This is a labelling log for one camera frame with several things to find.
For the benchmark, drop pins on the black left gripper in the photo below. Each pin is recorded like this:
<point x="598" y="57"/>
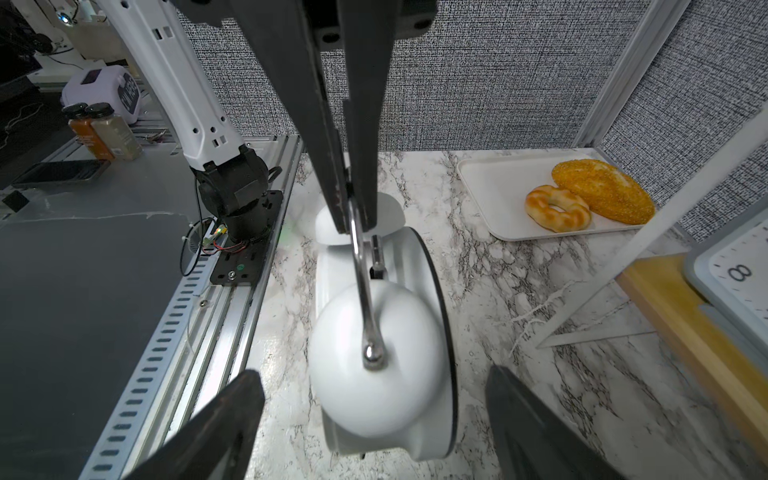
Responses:
<point x="285" y="36"/>

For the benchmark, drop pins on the white purple desk device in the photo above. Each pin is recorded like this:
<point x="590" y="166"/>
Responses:
<point x="109" y="84"/>

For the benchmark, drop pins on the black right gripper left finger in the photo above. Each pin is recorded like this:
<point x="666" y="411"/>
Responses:
<point x="216" y="443"/>

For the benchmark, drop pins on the white twin-bell alarm clock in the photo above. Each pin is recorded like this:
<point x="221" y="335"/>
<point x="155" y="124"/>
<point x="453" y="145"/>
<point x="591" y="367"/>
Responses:
<point x="381" y="359"/>

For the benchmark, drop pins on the white rectangular tray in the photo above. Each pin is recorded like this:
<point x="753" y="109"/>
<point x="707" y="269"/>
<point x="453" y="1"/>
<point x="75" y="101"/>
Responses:
<point x="499" y="182"/>

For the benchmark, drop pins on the orange spice bottle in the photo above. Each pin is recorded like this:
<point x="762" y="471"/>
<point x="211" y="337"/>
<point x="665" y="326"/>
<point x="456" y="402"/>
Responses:
<point x="80" y="123"/>

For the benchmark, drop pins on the grey square alarm clock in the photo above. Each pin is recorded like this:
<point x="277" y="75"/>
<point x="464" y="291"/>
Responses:
<point x="729" y="270"/>

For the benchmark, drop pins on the wooden two-tier white-frame shelf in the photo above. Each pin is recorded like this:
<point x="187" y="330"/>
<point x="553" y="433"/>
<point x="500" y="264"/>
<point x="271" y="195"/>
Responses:
<point x="657" y="287"/>

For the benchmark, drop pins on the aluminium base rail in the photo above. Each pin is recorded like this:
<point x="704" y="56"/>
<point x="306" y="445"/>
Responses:
<point x="201" y="343"/>

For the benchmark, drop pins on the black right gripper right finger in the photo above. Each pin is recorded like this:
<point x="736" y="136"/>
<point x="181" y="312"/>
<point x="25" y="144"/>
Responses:
<point x="530" y="441"/>

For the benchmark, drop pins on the oval brown bread loaf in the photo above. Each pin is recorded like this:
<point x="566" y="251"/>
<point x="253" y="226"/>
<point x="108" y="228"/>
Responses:
<point x="608" y="192"/>

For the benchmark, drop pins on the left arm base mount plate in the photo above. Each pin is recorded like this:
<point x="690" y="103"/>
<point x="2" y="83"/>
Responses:
<point x="246" y="263"/>

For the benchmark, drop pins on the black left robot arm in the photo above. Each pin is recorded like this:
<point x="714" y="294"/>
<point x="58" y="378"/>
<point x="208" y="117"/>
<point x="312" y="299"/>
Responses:
<point x="327" y="61"/>

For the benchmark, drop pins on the yellow spice bottle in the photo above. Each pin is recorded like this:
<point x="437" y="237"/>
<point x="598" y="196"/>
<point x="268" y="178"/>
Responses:
<point x="114" y="131"/>

